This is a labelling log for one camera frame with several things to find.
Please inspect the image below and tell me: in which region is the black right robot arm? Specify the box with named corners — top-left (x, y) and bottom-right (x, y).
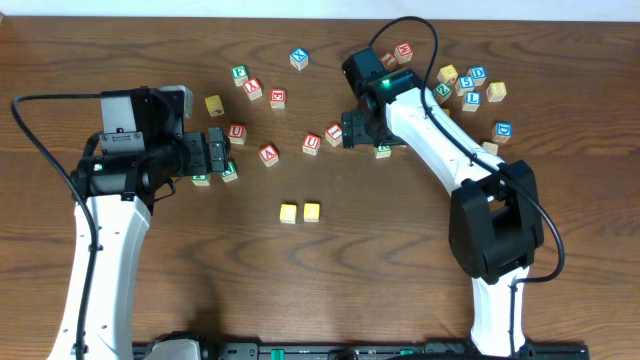
top-left (341, 48), bottom-right (544, 357)

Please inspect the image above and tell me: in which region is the red i block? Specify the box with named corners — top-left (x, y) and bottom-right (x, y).
top-left (379, 52), bottom-right (397, 71)
top-left (324, 123), bottom-right (343, 147)

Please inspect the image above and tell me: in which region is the blue D block far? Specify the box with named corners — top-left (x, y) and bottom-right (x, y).
top-left (467, 66), bottom-right (487, 86)

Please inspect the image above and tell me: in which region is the blue 5 wooden block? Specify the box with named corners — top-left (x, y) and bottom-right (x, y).
top-left (455, 76), bottom-right (475, 96)

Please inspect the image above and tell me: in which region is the yellow 8 wooden block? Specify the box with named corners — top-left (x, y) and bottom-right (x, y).
top-left (486, 82), bottom-right (507, 102)

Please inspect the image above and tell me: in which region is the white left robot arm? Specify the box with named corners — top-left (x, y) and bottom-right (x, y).
top-left (50, 85), bottom-right (230, 359)

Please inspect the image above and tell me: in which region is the green R wooden block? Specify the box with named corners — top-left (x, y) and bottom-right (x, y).
top-left (375, 145), bottom-right (392, 159)

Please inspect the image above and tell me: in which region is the yellow O wooden block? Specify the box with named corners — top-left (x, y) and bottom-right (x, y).
top-left (303, 202), bottom-right (321, 222)

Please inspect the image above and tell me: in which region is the blue X wooden block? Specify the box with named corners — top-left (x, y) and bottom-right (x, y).
top-left (289, 48), bottom-right (309, 71)

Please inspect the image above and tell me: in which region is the blue d block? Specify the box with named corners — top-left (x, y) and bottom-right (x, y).
top-left (467, 66), bottom-right (487, 86)
top-left (491, 122), bottom-right (513, 144)

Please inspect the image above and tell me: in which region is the red W wooden block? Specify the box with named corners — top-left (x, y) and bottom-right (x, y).
top-left (394, 42), bottom-right (414, 65)

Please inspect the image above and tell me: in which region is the red u block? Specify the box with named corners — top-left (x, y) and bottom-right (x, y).
top-left (228, 124), bottom-right (247, 145)
top-left (302, 134), bottom-right (321, 156)

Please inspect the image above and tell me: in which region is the red X wooden block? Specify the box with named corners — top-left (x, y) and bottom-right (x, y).
top-left (243, 78), bottom-right (263, 101)

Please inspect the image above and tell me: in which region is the blue D block right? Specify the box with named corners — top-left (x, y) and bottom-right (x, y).
top-left (491, 122), bottom-right (513, 144)

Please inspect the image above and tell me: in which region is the green Z wooden block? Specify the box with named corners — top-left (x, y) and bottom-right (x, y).
top-left (432, 83), bottom-right (453, 104)

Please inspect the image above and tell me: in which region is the green N wooden block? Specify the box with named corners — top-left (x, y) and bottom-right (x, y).
top-left (221, 161), bottom-right (238, 183)

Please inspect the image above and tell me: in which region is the yellow block far top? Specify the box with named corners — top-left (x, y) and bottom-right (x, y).
top-left (437, 64), bottom-right (459, 85)

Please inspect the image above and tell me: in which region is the blue L wooden block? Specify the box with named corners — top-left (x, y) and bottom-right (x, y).
top-left (462, 92), bottom-right (482, 112)

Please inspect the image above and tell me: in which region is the yellow acorn wooden block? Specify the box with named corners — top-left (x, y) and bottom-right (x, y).
top-left (205, 95), bottom-right (225, 117)

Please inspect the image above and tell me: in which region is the red I block centre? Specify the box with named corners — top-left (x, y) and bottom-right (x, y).
top-left (324, 123), bottom-right (343, 147)

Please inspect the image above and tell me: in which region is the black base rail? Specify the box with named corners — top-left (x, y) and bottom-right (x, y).
top-left (200, 340), bottom-right (591, 360)

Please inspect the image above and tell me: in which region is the yellow C wooden block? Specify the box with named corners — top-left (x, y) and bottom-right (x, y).
top-left (279, 204), bottom-right (297, 224)

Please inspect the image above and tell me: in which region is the green F wooden block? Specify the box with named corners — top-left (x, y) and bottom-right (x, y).
top-left (231, 64), bottom-right (249, 87)

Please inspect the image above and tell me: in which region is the red I block far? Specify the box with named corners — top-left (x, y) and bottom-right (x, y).
top-left (379, 52), bottom-right (397, 71)

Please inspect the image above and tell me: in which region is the white green wooden block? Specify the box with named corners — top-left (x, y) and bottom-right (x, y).
top-left (482, 142), bottom-right (499, 156)

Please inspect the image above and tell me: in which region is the red U block left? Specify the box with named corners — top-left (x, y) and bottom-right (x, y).
top-left (228, 124), bottom-right (247, 145)

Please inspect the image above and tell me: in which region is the red U block centre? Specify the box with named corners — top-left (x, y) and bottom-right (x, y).
top-left (302, 134), bottom-right (321, 156)

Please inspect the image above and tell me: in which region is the red E wooden block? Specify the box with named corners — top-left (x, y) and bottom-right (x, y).
top-left (270, 88), bottom-right (286, 109)

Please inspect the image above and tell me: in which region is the red A wooden block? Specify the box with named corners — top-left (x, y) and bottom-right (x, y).
top-left (259, 144), bottom-right (279, 167)

